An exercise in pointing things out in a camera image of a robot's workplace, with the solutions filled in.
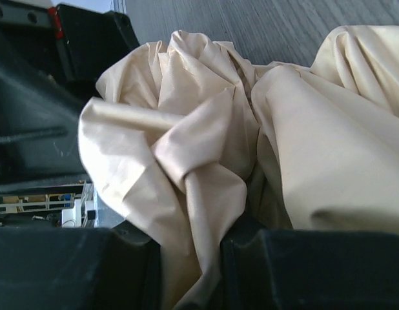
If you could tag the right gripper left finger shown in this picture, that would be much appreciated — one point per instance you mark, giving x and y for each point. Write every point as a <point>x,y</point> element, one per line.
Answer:
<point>79,268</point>

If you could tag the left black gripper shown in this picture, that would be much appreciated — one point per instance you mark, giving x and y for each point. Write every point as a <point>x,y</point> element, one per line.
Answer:
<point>50,60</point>

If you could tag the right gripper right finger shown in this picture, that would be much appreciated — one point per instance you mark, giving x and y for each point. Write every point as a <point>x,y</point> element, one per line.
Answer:
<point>294,269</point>

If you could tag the beige folding umbrella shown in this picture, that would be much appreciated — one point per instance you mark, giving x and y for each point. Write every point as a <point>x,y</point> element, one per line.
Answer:
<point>185,136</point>

